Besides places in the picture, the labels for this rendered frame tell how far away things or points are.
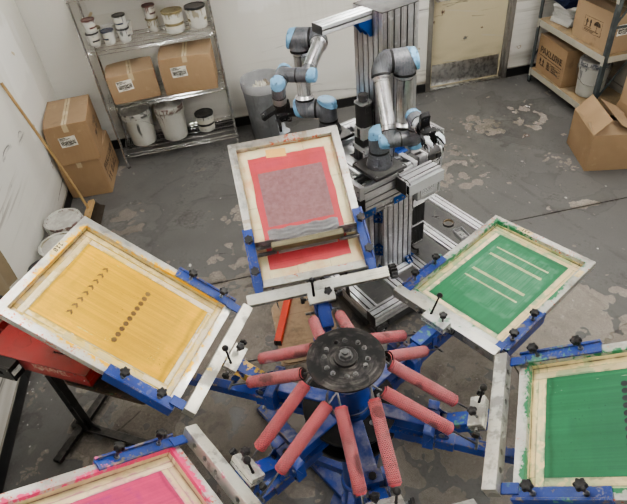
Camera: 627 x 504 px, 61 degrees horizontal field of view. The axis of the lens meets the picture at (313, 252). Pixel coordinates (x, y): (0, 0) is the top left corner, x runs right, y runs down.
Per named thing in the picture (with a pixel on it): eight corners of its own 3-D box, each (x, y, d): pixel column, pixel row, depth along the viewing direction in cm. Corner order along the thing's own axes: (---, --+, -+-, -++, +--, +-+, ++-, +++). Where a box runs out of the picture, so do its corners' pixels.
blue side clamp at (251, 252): (243, 234, 270) (241, 230, 263) (252, 232, 270) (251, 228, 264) (254, 291, 261) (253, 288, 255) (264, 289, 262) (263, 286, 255)
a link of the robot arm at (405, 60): (387, 141, 304) (386, 45, 269) (413, 138, 305) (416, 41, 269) (392, 152, 295) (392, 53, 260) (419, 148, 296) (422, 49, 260)
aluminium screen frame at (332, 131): (228, 148, 282) (227, 145, 279) (336, 128, 288) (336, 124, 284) (256, 291, 260) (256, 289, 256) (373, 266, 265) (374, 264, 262)
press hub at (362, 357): (316, 482, 300) (284, 323, 211) (383, 465, 304) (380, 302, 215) (331, 555, 271) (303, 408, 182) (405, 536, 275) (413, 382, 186)
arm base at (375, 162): (381, 154, 314) (381, 139, 308) (398, 164, 304) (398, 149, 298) (360, 163, 309) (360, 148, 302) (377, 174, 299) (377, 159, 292)
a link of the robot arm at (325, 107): (336, 123, 327) (334, 102, 318) (314, 122, 330) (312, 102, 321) (339, 113, 335) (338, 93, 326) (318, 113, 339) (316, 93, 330)
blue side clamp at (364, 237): (350, 213, 275) (351, 207, 268) (359, 211, 275) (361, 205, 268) (364, 268, 266) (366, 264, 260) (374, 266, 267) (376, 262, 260)
